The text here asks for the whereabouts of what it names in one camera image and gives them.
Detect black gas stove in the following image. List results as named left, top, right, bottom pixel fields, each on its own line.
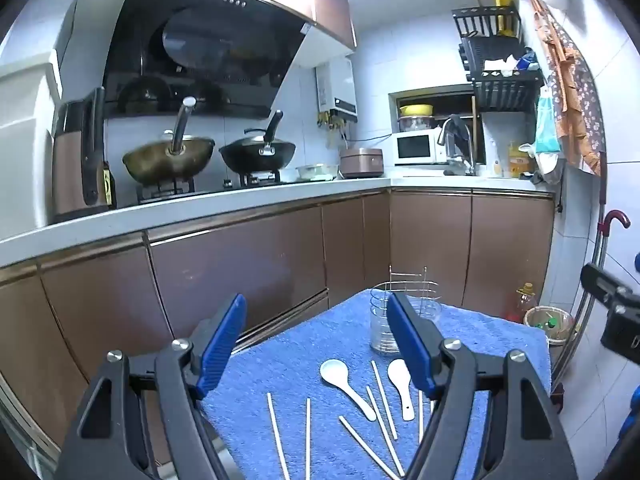
left=135, top=167, right=301, bottom=206

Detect blue plastic bag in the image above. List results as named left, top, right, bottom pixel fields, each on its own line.
left=535, top=85, right=564, bottom=156

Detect white refrigerator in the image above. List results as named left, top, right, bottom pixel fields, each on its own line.
left=0, top=49, right=63, bottom=242

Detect amber oil bottle yellow cap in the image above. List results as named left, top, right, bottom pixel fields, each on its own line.
left=515, top=282, right=539, bottom=324

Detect white round ceramic spoon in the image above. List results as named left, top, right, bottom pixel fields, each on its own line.
left=320, top=359, right=377, bottom=422

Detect glass bowl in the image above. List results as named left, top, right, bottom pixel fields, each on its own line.
left=397, top=115, right=436, bottom=134

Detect brown base cabinets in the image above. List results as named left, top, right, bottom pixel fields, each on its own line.
left=0, top=187, right=556, bottom=466

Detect patterned brown apron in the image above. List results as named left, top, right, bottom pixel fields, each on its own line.
left=530, top=0, right=606, bottom=177

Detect wire utensil holder clear base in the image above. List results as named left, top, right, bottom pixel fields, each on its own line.
left=369, top=266, right=443, bottom=353

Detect metal kitchen faucet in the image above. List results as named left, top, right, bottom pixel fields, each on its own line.
left=437, top=114, right=478, bottom=177

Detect yellow tube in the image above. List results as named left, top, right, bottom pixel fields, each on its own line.
left=491, top=0, right=514, bottom=36

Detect white microwave oven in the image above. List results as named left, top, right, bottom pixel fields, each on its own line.
left=391, top=130, right=448, bottom=167

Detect brown rice cooker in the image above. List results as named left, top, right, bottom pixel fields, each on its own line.
left=340, top=147, right=385, bottom=180

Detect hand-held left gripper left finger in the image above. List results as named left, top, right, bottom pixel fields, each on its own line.
left=52, top=292, right=248, bottom=480

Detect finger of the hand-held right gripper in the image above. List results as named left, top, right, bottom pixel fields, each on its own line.
left=580, top=261, right=633, bottom=311

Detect metal basin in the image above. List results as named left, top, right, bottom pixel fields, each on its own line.
left=295, top=162, right=339, bottom=182

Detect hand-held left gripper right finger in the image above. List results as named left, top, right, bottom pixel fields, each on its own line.
left=386, top=291, right=578, bottom=480

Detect white water heater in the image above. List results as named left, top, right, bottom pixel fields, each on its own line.
left=316, top=57, right=360, bottom=123

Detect brass wok with handle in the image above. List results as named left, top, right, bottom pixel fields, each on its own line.
left=122, top=96, right=217, bottom=185

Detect red hooked metal cane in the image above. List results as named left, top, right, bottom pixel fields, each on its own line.
left=550, top=150, right=632, bottom=396

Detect blue terry towel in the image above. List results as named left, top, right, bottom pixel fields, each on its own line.
left=200, top=287, right=553, bottom=480

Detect black wok with handle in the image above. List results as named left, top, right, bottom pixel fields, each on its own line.
left=218, top=110, right=297, bottom=174

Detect black wall dish rack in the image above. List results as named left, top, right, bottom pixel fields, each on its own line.
left=452, top=4, right=546, bottom=113

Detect white oval ceramic spoon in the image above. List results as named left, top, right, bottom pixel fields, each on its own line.
left=387, top=358, right=417, bottom=422

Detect wicker wastebasket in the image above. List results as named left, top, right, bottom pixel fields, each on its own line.
left=524, top=306, right=576, bottom=347

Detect black range hood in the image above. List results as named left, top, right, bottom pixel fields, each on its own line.
left=102, top=0, right=318, bottom=121

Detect dark sauce bottle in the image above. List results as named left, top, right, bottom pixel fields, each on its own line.
left=102, top=160, right=119, bottom=209

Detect white rag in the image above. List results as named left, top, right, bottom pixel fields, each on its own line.
left=482, top=55, right=521, bottom=77

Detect brown thermos with black handle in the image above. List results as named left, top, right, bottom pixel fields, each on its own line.
left=51, top=86, right=113, bottom=224

